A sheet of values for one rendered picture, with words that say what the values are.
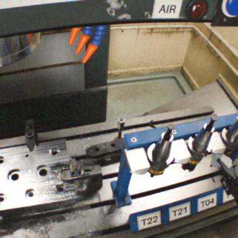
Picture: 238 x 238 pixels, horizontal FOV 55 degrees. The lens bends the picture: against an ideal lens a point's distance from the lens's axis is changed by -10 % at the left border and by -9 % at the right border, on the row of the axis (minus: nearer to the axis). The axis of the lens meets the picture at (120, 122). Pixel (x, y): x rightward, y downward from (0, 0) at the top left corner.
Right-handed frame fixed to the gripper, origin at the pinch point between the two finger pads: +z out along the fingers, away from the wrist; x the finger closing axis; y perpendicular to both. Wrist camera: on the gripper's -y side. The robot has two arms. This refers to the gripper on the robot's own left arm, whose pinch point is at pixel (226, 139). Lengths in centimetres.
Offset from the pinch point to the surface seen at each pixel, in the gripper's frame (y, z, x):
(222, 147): -2.3, -3.1, -4.6
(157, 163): -3.5, -3.4, -23.7
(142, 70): 59, 94, 16
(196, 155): -2.4, -3.4, -13.0
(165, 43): 37, 95, 30
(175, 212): 24.9, -9.9, -13.1
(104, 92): 36, 58, -20
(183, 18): -40.3, -4.5, -28.9
